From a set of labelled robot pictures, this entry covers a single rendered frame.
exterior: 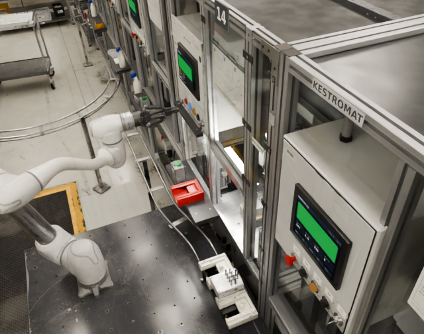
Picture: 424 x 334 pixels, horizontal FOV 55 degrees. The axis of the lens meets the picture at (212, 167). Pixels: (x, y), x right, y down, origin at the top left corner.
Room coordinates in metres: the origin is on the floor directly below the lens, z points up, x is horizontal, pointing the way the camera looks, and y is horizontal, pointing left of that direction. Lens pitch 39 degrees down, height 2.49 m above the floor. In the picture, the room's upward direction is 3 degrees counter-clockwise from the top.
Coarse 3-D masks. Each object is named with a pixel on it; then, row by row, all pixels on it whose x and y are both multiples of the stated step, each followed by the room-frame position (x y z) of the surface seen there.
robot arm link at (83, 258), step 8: (80, 240) 1.36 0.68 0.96; (88, 240) 1.37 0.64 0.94; (72, 248) 1.32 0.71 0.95; (80, 248) 1.32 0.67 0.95; (88, 248) 1.32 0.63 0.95; (96, 248) 1.34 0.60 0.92; (64, 256) 1.32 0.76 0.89; (72, 256) 1.28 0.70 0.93; (80, 256) 1.27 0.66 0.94; (88, 256) 1.28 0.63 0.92; (96, 256) 1.31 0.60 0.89; (64, 264) 1.30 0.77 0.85; (72, 264) 1.27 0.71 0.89; (80, 264) 1.26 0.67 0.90; (88, 264) 1.26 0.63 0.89; (96, 264) 1.28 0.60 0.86; (104, 264) 1.33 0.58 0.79; (72, 272) 1.28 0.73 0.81; (80, 272) 1.25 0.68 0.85; (88, 272) 1.25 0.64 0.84; (96, 272) 1.27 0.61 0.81; (104, 272) 1.31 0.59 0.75; (80, 280) 1.26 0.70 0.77; (88, 280) 1.25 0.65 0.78; (96, 280) 1.26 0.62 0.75
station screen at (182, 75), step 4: (180, 52) 1.84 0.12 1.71; (180, 56) 1.85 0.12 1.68; (184, 60) 1.79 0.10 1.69; (188, 64) 1.74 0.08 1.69; (180, 68) 1.86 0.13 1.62; (180, 72) 1.87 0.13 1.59; (184, 72) 1.81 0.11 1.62; (180, 76) 1.88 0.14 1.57; (184, 76) 1.81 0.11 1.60; (192, 76) 1.70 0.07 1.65; (184, 80) 1.82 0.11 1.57; (188, 80) 1.76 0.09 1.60; (192, 80) 1.70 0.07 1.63; (188, 84) 1.76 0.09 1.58; (192, 84) 1.71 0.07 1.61; (188, 88) 1.77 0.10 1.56; (192, 88) 1.71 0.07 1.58; (192, 92) 1.71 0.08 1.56
